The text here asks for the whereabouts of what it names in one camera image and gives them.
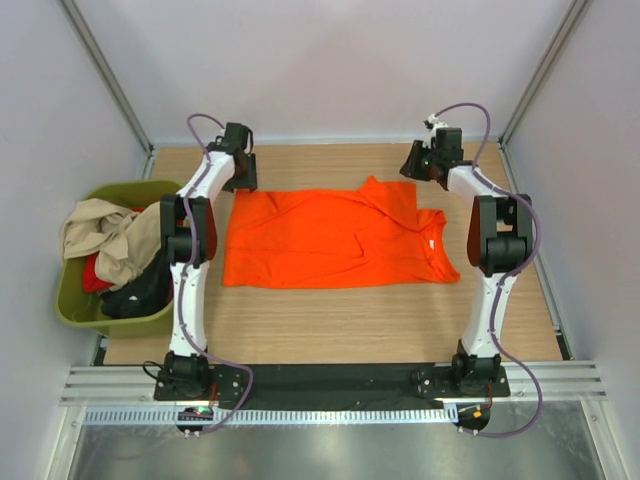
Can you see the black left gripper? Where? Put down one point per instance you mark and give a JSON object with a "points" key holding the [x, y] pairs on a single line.
{"points": [[245, 175]]}

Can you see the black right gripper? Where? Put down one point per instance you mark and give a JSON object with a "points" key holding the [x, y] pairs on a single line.
{"points": [[413, 163]]}

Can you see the orange t shirt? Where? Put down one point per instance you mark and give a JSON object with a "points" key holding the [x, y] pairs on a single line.
{"points": [[376, 235]]}

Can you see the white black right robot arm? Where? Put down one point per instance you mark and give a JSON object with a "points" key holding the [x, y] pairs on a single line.
{"points": [[500, 241]]}

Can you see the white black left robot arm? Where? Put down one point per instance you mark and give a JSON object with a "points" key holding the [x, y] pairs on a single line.
{"points": [[189, 240]]}

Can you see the beige t shirt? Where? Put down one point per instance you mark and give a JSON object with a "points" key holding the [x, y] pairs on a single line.
{"points": [[72, 235]]}

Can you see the black t shirt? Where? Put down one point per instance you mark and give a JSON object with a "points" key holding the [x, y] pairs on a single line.
{"points": [[146, 295]]}

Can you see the red t shirt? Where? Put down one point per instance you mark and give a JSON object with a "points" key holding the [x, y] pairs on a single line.
{"points": [[92, 277]]}

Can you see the green plastic tub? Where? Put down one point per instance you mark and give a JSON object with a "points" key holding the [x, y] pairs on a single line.
{"points": [[79, 309]]}

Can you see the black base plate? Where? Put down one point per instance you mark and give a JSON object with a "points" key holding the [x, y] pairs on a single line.
{"points": [[305, 384]]}

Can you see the right corner aluminium post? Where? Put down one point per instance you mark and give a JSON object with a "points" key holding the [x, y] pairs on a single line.
{"points": [[541, 118]]}

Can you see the corner aluminium post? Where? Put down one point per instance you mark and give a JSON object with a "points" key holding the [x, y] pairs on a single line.
{"points": [[104, 70], [541, 118]]}

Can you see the left corner aluminium post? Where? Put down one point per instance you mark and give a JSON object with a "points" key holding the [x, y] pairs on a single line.
{"points": [[104, 70]]}

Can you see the aluminium frame rail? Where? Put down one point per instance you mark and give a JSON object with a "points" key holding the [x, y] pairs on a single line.
{"points": [[129, 385]]}

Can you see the white slotted cable duct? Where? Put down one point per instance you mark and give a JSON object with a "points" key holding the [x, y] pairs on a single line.
{"points": [[181, 416]]}

